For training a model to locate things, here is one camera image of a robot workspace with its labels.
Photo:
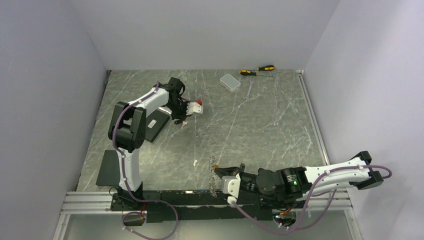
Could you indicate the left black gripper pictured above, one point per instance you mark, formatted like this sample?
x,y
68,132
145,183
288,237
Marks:
x,y
182,116

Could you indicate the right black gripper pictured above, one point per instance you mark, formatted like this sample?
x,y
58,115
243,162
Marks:
x,y
230,170

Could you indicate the yellow black screwdriver front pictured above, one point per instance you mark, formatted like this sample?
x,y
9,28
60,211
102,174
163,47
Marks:
x,y
245,72

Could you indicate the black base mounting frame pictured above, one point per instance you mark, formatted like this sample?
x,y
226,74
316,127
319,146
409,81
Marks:
x,y
167,205

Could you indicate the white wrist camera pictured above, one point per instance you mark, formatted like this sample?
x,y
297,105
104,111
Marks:
x,y
194,107
230,185

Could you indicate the aluminium rail frame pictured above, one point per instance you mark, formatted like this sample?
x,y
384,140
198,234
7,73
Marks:
x,y
98,203

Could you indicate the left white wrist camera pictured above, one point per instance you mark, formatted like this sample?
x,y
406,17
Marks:
x,y
194,107

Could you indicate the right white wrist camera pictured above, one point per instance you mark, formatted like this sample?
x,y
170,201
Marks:
x,y
230,185

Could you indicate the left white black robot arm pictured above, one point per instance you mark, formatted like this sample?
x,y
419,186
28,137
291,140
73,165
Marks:
x,y
129,125

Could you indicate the yellow black screwdriver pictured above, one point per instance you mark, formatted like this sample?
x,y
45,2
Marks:
x,y
266,68
245,72

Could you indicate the black key fob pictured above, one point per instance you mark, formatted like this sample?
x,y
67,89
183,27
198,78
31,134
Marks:
x,y
181,123

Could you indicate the small silver wrench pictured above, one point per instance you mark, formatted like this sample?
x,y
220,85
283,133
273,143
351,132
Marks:
x,y
247,96

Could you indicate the black network switch box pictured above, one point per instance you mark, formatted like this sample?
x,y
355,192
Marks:
x,y
155,123

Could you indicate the white plastic box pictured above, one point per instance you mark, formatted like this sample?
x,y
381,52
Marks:
x,y
230,82

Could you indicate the large silver combination wrench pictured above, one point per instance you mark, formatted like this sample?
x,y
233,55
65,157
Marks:
x,y
165,109

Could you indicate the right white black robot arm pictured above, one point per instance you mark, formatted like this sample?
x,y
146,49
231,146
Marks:
x,y
294,184

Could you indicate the yellow black screwdriver rear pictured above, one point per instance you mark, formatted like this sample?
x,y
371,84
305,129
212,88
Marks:
x,y
266,68

